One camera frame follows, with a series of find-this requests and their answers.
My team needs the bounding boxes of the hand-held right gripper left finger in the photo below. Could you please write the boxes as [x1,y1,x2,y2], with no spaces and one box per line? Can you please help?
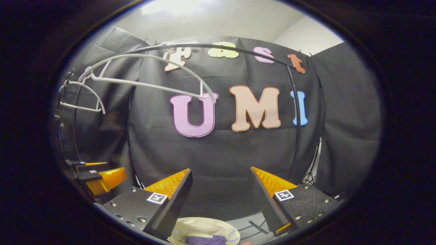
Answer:
[94,168,193,240]

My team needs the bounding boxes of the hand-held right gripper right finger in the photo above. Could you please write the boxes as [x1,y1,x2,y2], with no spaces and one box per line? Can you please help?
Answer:
[248,167,342,235]

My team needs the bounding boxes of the beige laundry hamper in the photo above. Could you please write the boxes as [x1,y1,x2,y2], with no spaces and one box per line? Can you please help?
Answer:
[167,217,240,245]

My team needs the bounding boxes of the purple corduroy shirt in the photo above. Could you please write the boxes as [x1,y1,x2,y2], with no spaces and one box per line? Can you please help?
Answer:
[185,235,228,245]

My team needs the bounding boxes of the white plastic hanger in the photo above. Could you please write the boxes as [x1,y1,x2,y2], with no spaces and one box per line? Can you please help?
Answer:
[60,82,106,114]
[78,53,217,103]

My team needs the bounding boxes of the black clothes rack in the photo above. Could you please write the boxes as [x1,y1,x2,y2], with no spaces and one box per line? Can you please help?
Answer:
[73,43,304,235]

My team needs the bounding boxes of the black tripod legs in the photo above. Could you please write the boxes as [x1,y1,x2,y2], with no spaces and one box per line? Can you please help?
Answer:
[304,138,322,186]

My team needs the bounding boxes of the black backdrop cloth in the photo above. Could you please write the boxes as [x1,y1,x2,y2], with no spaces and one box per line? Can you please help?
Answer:
[51,27,382,232]

